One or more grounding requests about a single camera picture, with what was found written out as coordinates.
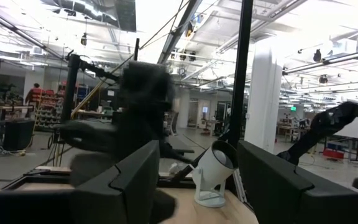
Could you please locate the whiteboard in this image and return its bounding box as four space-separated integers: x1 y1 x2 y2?
334 117 358 139

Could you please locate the black side table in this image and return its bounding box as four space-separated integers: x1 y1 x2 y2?
53 118 121 153

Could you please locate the red crate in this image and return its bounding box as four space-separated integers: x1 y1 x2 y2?
323 148 344 160

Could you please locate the white desk spotlight lamp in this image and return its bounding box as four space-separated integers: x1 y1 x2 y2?
192 139 239 208

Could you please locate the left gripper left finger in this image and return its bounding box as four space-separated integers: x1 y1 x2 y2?
0 139 161 224

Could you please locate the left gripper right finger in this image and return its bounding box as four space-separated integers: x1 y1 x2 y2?
237 139 358 224

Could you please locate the red bin shelf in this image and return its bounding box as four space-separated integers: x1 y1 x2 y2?
32 88 67 129

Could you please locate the white pillar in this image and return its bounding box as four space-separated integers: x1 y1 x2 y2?
244 40 284 155

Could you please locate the yellow diagonal pole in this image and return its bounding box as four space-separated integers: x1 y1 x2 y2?
70 77 105 118

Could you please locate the black bin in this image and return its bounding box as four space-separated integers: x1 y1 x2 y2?
3 119 36 152

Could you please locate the person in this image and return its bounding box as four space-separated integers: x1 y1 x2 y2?
25 82 43 105

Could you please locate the thick black pole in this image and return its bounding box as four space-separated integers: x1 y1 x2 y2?
60 52 121 123

